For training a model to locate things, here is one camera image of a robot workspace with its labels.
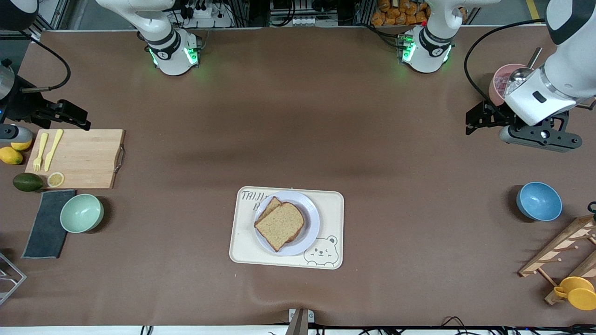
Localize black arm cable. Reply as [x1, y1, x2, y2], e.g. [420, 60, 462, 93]
[28, 37, 71, 91]
[464, 20, 548, 121]

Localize wooden rack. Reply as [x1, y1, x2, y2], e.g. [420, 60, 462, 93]
[518, 214, 596, 306]

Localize pink bowl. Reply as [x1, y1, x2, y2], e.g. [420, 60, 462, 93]
[488, 64, 527, 107]

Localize yellow cup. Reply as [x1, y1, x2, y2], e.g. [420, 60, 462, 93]
[553, 276, 596, 311]

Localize metal wire basket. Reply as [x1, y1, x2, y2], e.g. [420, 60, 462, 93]
[0, 251, 27, 306]

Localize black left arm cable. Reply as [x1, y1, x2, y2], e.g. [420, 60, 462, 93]
[464, 20, 548, 121]

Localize white power strip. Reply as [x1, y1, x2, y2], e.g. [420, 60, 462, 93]
[290, 15, 325, 27]
[179, 0, 233, 28]

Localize blue bowl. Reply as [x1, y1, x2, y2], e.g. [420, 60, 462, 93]
[516, 181, 563, 222]

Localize orange snack bags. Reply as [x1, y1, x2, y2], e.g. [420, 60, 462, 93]
[371, 0, 431, 27]

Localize yellow plastic fork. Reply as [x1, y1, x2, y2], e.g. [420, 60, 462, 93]
[33, 133, 49, 172]

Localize cream bear print tray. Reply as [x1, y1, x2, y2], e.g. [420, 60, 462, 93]
[229, 186, 345, 270]

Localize white round plate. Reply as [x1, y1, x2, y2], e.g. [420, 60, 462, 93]
[254, 190, 321, 257]

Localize brown bread slice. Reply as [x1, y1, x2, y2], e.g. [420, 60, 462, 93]
[254, 202, 305, 252]
[257, 196, 304, 243]

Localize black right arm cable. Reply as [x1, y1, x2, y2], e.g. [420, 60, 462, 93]
[28, 37, 71, 91]

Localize yellow plastic knife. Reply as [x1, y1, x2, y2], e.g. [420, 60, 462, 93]
[44, 129, 64, 172]

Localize wooden cutting board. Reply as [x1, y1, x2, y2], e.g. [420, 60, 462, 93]
[25, 129, 126, 190]

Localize green avocado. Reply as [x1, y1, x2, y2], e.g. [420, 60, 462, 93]
[13, 173, 44, 192]

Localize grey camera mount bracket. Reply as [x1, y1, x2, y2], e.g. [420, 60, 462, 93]
[288, 308, 315, 335]

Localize dark grey cloth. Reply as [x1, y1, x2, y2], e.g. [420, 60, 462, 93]
[21, 189, 76, 259]

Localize mint green bowl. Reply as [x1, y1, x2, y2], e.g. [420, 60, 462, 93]
[60, 194, 104, 234]

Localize metal scoop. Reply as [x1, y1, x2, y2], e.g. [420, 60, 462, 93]
[507, 47, 543, 87]

